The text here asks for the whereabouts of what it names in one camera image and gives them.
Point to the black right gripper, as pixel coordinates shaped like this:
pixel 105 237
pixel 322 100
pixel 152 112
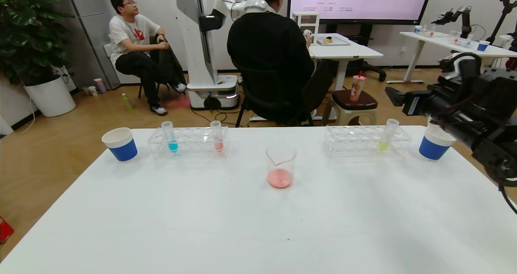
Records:
pixel 413 102

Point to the blue pigment test tube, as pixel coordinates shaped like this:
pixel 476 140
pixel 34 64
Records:
pixel 173 145

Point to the black background robot arm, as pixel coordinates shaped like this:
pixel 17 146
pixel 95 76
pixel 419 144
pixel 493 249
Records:
pixel 464 19

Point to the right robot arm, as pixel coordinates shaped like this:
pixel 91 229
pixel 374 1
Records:
pixel 492 100

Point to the yellow pigment test tube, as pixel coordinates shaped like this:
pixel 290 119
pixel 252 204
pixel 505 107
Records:
pixel 383 145

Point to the clear acrylic test tube rack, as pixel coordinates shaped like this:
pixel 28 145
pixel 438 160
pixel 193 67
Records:
pixel 194 145
pixel 355 143

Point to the clear glass beaker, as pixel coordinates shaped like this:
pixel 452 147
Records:
pixel 280 178

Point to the drink cup with red straw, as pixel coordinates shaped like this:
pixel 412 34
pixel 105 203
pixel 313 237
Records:
pixel 358 88

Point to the black display stand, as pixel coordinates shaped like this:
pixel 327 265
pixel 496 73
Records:
pixel 365 69

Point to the brown cushioned stool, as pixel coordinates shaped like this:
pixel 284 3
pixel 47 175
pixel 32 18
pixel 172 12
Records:
pixel 355 101

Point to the blue white paper cup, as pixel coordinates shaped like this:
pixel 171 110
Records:
pixel 122 147
pixel 432 149

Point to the long white desk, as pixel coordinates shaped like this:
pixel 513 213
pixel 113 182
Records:
pixel 428 38

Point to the small white desk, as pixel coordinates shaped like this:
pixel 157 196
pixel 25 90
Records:
pixel 347 53

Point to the grey tray with food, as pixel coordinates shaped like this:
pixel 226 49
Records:
pixel 333 42

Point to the small blue paper cup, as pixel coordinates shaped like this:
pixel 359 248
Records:
pixel 482 47

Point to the white shelf box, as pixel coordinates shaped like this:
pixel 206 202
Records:
pixel 309 21

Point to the black tripod stand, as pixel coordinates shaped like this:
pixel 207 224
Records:
pixel 503 17

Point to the black office chair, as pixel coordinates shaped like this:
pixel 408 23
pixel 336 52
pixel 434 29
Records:
pixel 262 98

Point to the person in black sweater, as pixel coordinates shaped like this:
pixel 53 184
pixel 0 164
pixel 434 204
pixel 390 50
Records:
pixel 268 48

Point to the white humanoid robot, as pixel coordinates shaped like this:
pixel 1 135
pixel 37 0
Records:
pixel 198 44

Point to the dark jacket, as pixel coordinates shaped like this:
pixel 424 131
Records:
pixel 171 64

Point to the green drink bottle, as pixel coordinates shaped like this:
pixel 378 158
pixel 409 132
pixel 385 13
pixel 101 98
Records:
pixel 127 102

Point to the man in white t-shirt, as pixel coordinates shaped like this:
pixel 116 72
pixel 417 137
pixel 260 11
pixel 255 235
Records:
pixel 131 34

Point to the pink plastic cup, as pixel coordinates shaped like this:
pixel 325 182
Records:
pixel 100 86

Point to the small white cup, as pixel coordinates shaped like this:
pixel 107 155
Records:
pixel 92 91

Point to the grey metal cabinet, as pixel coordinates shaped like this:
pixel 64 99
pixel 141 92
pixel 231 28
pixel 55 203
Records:
pixel 87 3

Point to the white plant pot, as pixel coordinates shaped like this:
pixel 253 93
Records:
pixel 50 97

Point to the green potted plant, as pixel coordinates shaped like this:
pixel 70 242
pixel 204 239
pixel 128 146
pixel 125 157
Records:
pixel 28 32

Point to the red flat object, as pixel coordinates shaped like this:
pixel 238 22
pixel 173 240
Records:
pixel 5 230

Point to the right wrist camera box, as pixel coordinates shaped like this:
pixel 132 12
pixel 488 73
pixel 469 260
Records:
pixel 412 107

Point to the large wall display screen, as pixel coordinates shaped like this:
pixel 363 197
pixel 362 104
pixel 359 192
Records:
pixel 363 3

